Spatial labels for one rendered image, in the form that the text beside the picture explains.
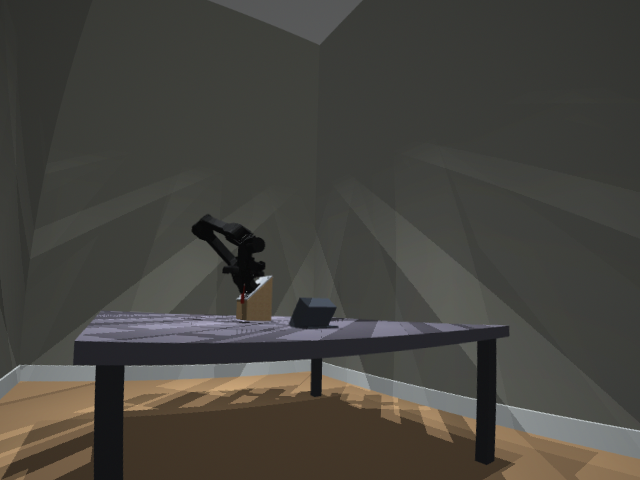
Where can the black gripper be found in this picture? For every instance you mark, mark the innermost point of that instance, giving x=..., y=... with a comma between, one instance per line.
x=242, y=275

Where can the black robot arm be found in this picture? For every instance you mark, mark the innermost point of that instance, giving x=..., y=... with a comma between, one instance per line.
x=235, y=234

